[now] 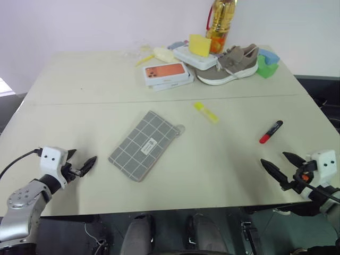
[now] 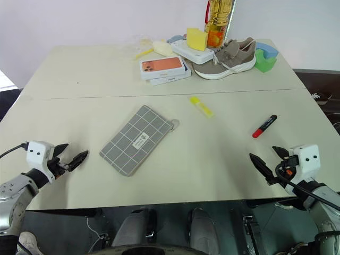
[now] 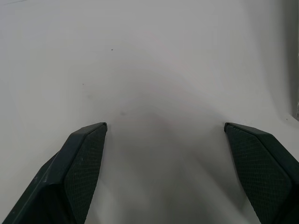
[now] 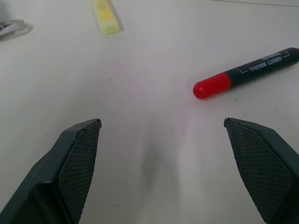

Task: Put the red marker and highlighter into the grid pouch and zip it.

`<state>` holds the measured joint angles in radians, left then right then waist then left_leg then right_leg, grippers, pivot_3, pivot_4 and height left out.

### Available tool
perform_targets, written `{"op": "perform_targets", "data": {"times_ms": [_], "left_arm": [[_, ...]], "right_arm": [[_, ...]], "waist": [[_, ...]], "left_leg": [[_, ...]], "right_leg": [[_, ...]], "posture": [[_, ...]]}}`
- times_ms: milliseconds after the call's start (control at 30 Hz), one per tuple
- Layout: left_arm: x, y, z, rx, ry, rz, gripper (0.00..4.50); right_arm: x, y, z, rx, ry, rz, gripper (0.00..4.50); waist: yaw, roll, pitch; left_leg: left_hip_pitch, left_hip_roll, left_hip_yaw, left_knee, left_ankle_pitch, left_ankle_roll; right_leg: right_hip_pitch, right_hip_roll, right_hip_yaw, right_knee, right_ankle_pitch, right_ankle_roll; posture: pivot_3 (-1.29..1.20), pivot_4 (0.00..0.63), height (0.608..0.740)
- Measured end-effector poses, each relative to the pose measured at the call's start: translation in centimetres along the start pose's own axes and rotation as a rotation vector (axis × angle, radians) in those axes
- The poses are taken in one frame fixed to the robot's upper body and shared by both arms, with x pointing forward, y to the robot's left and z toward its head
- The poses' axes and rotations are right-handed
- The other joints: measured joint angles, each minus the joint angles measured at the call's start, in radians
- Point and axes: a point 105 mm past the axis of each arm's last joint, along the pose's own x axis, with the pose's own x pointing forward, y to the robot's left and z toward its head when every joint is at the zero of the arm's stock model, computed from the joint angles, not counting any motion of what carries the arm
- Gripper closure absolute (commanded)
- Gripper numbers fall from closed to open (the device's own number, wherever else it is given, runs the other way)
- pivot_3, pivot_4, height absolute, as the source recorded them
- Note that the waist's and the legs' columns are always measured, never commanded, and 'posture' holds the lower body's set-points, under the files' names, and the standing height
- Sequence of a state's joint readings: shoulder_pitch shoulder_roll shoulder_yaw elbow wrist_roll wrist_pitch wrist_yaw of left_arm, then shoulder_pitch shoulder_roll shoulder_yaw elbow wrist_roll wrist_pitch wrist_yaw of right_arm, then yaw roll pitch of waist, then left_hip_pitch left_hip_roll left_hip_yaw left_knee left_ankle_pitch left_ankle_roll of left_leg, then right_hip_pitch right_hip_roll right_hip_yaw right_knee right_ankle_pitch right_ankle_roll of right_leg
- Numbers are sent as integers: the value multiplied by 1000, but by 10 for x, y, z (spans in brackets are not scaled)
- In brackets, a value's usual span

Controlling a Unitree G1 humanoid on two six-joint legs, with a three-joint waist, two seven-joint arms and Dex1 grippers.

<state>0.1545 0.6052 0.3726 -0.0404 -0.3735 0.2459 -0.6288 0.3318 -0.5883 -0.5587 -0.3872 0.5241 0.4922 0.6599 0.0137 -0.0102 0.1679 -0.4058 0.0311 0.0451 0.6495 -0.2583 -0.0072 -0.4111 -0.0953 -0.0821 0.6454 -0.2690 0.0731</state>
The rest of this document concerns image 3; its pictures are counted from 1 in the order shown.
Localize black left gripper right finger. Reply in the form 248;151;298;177
224;122;299;224

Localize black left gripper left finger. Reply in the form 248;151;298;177
0;122;108;224

